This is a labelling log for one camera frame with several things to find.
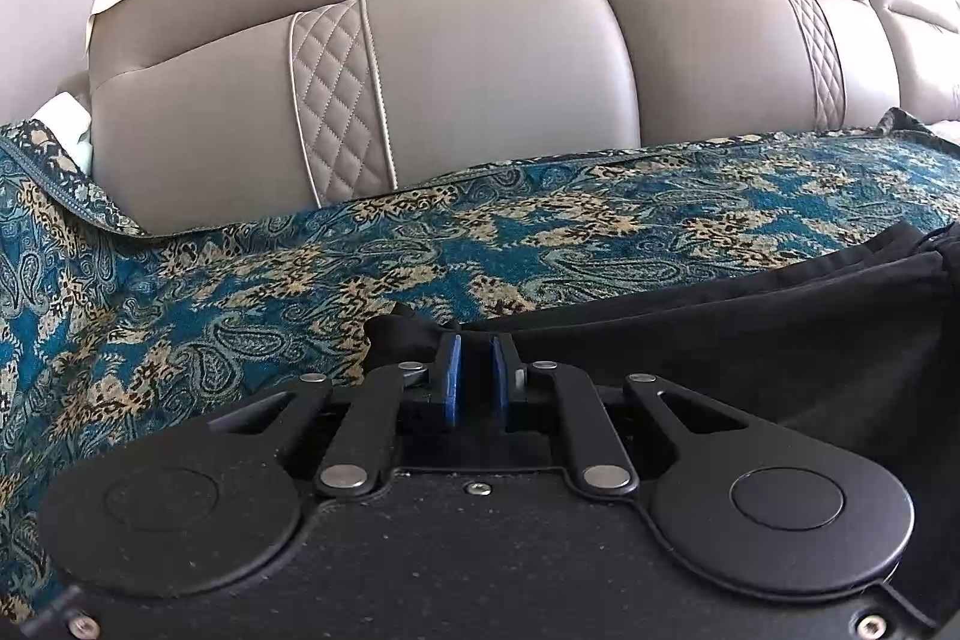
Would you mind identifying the grey leather sofa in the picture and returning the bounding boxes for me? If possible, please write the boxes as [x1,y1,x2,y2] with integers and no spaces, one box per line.
[64,0,960,236]

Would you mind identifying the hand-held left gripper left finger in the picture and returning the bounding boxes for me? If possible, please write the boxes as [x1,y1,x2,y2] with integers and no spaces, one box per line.
[210,332,464,500]

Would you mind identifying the black pants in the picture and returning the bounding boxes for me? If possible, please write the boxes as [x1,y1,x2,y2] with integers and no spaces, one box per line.
[364,220,960,611]

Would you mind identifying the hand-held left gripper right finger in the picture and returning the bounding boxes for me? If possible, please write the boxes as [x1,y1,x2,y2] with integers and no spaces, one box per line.
[490,334,751,498]

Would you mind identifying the white pillow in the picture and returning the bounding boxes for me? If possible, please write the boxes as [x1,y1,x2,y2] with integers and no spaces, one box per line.
[34,91,95,170]

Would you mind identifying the blue paisley blanket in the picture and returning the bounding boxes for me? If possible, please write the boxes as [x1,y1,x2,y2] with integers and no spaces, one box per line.
[0,115,960,622]

